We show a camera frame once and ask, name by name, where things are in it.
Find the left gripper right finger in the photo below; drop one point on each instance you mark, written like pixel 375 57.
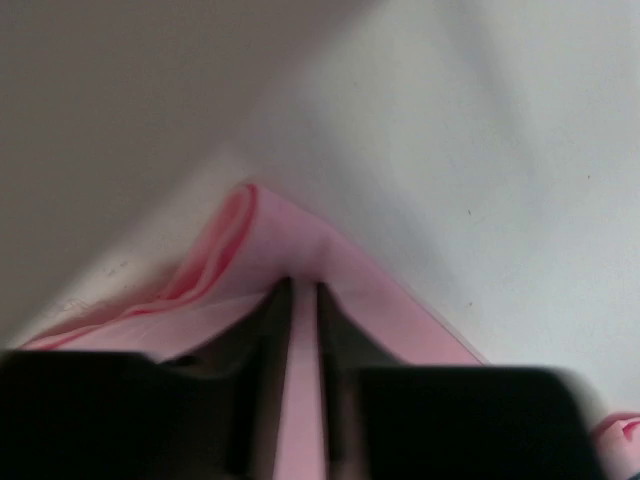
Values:
pixel 388 419

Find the pink t shirt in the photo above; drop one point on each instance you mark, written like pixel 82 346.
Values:
pixel 256 241

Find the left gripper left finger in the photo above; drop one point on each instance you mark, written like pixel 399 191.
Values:
pixel 211 413

